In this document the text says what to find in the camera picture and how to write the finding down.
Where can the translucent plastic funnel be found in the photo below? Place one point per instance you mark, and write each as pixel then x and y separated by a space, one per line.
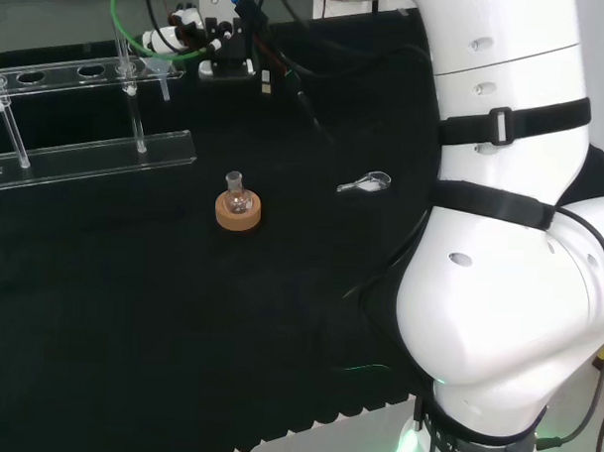
pixel 164 80

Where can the silver usb plug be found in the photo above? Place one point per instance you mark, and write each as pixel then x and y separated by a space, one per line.
pixel 265 83

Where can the small round-bottom glass flask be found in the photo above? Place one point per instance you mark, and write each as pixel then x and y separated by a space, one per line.
pixel 235 200

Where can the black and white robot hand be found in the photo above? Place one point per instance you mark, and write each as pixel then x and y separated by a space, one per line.
pixel 229 45

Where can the black bench cloth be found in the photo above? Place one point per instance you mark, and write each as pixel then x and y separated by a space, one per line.
pixel 179 331

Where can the clear acrylic funnel stand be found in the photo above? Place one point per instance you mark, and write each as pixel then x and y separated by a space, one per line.
pixel 86 154

